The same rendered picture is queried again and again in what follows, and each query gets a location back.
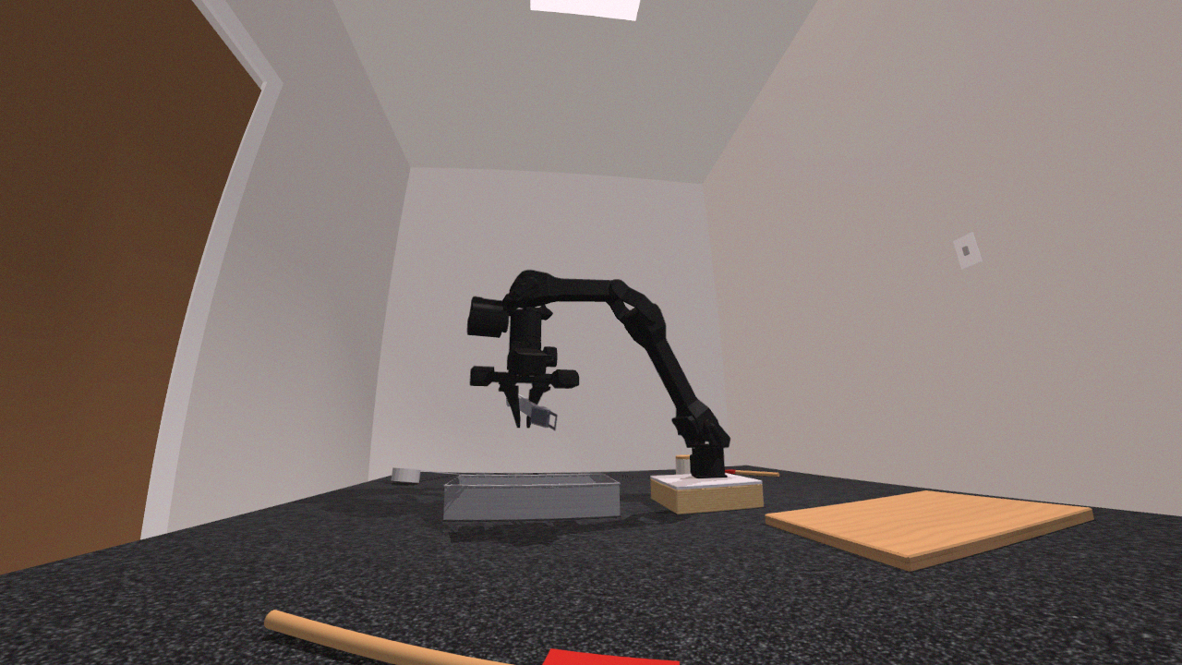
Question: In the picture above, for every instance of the grey rectangular metal tin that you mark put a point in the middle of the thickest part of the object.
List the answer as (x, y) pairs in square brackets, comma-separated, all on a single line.
[(518, 497)]

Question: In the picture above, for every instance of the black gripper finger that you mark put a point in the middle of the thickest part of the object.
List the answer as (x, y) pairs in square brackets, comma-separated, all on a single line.
[(512, 394), (534, 396)]

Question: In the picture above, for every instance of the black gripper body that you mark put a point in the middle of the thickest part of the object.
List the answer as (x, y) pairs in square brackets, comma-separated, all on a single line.
[(559, 379)]

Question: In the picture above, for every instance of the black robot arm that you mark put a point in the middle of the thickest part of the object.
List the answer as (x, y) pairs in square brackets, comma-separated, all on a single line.
[(694, 421)]

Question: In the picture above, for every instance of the light brown wooden rod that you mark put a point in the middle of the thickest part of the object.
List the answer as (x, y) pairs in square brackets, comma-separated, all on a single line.
[(402, 654)]

